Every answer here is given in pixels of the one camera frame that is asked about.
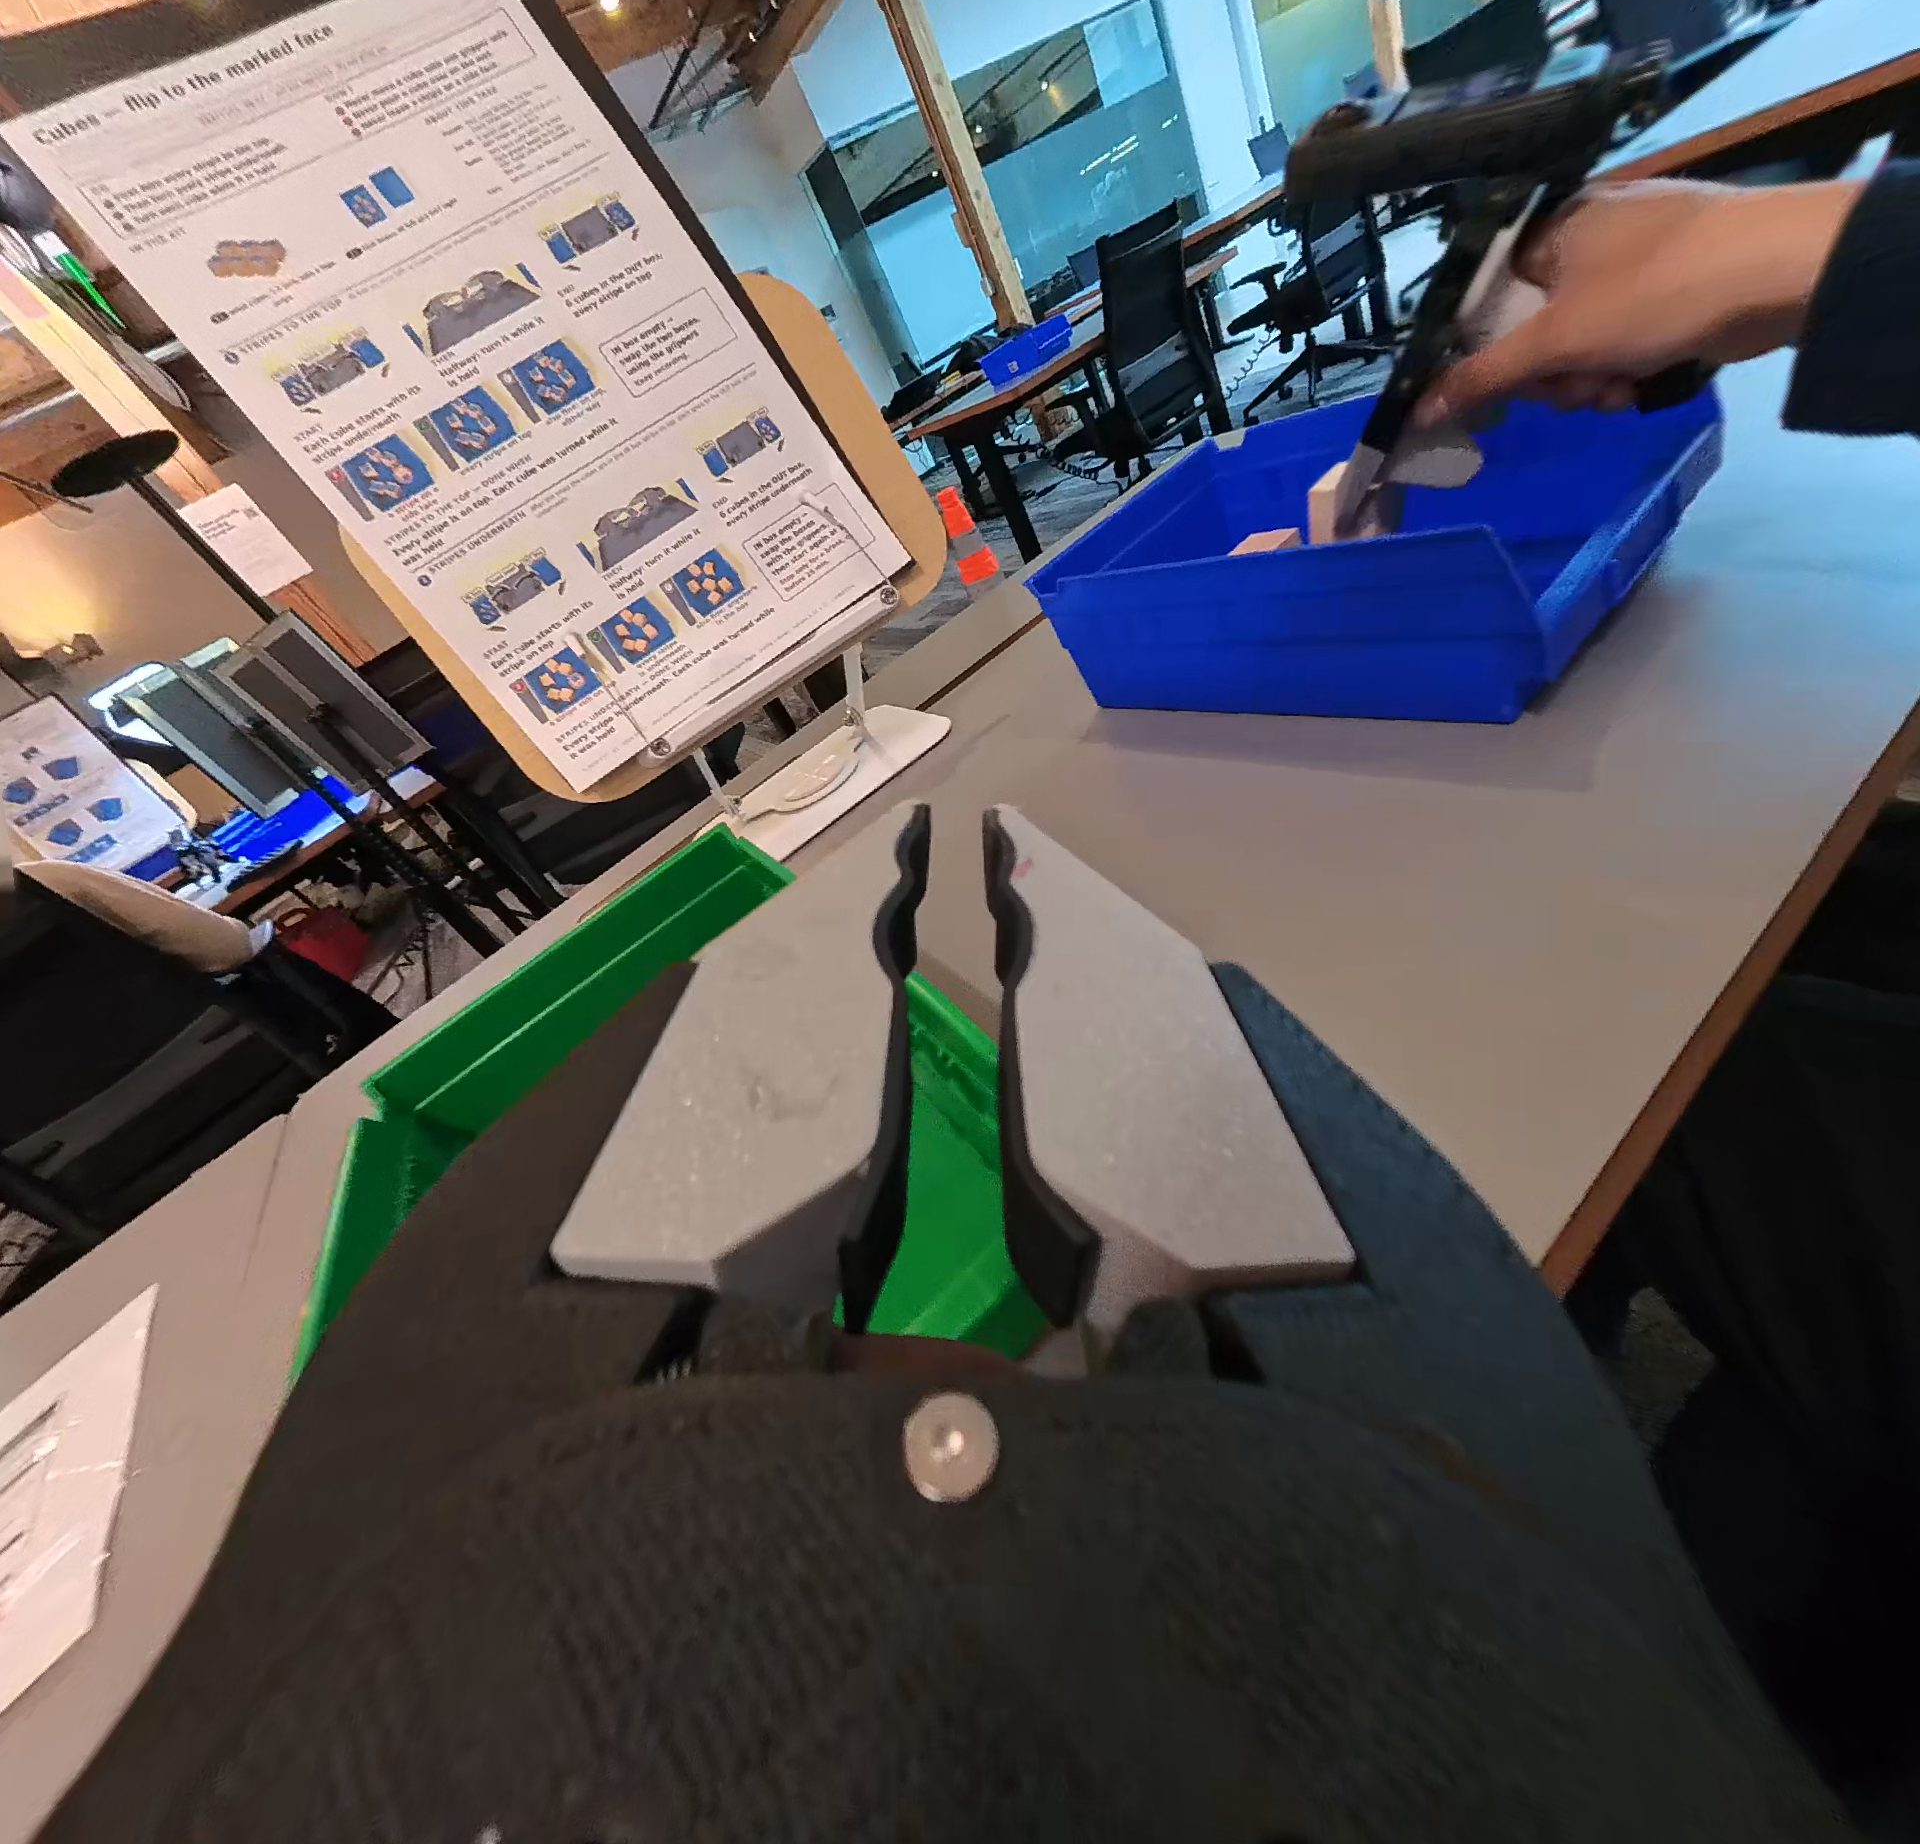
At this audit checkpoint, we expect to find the printed paper sheet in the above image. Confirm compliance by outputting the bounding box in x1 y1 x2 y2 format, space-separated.
0 1281 162 1717

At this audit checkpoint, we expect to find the black floor lamp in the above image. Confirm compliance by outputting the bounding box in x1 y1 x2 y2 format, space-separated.
49 427 323 631

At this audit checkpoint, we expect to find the blue plastic bin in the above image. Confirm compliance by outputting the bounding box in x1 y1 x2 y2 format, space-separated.
1026 377 1727 725

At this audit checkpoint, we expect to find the person's right hand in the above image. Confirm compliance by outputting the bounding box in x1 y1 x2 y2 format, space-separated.
1415 175 1872 431

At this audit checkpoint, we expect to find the green plastic bin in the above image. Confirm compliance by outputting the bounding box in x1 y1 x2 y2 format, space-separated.
291 825 1051 1383

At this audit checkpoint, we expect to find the printed instruction sheet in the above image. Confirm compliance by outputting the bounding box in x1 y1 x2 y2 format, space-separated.
0 0 916 798

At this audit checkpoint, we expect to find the black office chair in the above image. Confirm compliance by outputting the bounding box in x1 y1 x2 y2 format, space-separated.
1086 206 1238 487
0 857 369 1253
1227 185 1403 422

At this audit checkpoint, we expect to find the orange traffic cone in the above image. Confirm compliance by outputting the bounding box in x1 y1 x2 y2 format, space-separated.
937 486 1003 596

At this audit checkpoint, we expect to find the wooden document stand white base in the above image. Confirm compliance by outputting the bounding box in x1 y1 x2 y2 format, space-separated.
0 0 953 864

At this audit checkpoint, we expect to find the small blue background bin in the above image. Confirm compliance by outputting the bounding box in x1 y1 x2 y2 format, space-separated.
975 315 1075 386

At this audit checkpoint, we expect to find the small wall instruction poster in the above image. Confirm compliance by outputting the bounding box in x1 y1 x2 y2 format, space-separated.
0 693 159 874

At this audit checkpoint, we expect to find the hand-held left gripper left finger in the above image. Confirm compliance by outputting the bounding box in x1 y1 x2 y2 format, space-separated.
548 802 934 1337

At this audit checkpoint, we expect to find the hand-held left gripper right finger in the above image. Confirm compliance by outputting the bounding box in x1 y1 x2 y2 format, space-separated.
982 804 1361 1329

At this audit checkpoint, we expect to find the grey panel on tripod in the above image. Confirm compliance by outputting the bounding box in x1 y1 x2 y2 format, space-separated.
111 609 436 820

